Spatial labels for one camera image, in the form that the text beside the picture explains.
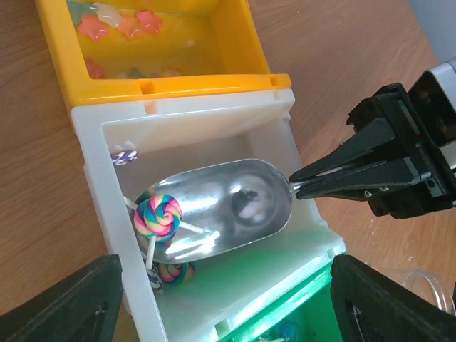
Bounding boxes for clear plastic jar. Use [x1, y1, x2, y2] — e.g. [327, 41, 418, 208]
[399, 269, 455, 316]

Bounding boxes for rainbow swirl lollipop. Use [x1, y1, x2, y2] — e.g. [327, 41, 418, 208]
[123, 195, 204, 270]

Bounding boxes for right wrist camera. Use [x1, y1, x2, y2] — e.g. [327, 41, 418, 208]
[409, 58, 455, 171]

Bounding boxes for yellow plastic bin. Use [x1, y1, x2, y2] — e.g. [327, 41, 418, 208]
[36, 1, 291, 110]

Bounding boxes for white plastic bin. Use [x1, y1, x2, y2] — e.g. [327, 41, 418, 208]
[71, 89, 346, 341]

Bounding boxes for metal scoop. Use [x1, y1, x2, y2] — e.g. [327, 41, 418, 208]
[134, 159, 308, 264]

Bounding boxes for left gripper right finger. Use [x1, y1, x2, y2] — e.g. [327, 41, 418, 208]
[331, 254, 455, 341]

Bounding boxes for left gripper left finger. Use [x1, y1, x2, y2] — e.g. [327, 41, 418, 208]
[1, 254, 123, 341]

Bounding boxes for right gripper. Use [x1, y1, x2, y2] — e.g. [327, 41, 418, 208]
[289, 83, 455, 219]

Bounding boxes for green plastic bin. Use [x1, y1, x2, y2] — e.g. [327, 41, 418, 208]
[211, 255, 345, 341]

